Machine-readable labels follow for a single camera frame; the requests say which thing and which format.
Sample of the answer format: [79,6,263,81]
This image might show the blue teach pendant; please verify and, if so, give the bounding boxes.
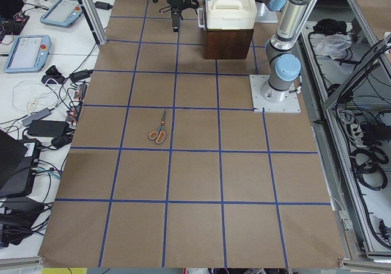
[40,0,82,27]
[3,35,51,73]

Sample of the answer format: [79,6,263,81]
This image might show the black laptop computer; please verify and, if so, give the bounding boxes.
[1,131,41,198]

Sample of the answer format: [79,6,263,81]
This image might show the white plastic tray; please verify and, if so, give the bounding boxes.
[197,0,257,30]

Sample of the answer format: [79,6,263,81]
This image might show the blue teach pendant far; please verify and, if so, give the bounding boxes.
[40,0,82,27]

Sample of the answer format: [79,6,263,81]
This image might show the blue teach pendant near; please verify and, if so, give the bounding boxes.
[3,35,51,73]

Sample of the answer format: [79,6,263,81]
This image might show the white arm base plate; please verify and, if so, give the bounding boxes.
[255,4,278,24]
[249,74,301,114]

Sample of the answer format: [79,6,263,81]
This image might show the dark wooden drawer cabinet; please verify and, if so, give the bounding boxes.
[204,29,254,60]

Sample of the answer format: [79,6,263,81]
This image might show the white crumpled cloth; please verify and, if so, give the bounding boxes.
[314,34,352,60]

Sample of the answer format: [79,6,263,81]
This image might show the aluminium frame post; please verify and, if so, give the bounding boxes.
[78,0,107,47]

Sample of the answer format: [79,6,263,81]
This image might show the white coiled cable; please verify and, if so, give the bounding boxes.
[12,81,59,114]

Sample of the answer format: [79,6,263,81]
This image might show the black power adapter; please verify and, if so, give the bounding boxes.
[27,120,69,137]

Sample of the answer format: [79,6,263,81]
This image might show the orange grey scissors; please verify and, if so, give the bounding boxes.
[148,110,166,145]

